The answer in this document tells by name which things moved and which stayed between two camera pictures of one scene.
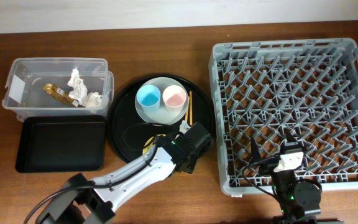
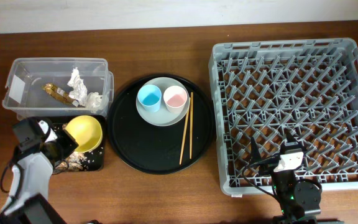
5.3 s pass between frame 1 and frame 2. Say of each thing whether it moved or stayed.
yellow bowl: moved
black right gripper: stayed
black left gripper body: moved
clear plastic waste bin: stayed
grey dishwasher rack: stayed
